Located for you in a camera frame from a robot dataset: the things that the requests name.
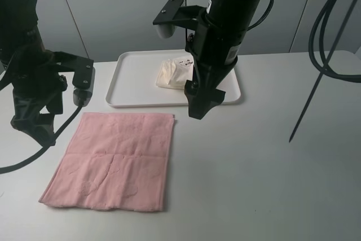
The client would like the white terry towel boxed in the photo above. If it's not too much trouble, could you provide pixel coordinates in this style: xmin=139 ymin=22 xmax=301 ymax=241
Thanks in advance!
xmin=156 ymin=56 xmax=194 ymax=89

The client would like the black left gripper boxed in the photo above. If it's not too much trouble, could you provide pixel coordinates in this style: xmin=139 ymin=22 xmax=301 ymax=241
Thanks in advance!
xmin=10 ymin=50 xmax=95 ymax=147

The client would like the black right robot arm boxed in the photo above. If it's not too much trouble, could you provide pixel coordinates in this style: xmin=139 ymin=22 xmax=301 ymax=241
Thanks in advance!
xmin=184 ymin=0 xmax=260 ymax=120

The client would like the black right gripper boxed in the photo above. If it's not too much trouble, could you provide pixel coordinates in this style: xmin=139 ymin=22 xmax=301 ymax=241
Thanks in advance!
xmin=184 ymin=58 xmax=238 ymax=119

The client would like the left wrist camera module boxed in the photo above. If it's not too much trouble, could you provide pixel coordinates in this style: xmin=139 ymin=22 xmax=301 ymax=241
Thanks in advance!
xmin=73 ymin=87 xmax=93 ymax=107

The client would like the pink terry towel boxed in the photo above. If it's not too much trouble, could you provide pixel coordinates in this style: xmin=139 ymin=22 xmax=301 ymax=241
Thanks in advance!
xmin=39 ymin=113 xmax=175 ymax=212

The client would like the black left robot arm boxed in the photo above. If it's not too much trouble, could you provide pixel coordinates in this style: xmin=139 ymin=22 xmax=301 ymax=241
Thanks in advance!
xmin=1 ymin=0 xmax=95 ymax=147

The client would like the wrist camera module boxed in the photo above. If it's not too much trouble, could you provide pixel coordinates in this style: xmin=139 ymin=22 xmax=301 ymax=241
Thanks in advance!
xmin=152 ymin=0 xmax=204 ymax=39
xmin=73 ymin=87 xmax=93 ymax=107

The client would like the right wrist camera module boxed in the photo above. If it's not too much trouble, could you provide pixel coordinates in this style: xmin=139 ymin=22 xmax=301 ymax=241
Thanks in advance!
xmin=152 ymin=0 xmax=204 ymax=39

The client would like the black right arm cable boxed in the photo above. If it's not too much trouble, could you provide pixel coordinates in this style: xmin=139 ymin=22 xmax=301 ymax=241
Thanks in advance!
xmin=180 ymin=0 xmax=361 ymax=143

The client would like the white rectangular plastic tray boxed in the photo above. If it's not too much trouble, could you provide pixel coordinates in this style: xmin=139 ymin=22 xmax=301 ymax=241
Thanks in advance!
xmin=105 ymin=50 xmax=243 ymax=109

